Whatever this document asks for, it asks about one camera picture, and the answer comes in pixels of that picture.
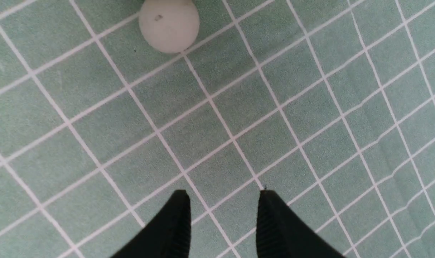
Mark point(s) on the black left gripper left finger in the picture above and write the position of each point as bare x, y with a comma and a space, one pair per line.
167, 235

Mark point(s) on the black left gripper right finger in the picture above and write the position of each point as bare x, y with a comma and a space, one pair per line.
280, 233

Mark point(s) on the white table-tennis ball plain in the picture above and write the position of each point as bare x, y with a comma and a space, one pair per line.
169, 26

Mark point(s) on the green checkered tablecloth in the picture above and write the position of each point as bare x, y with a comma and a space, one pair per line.
331, 103

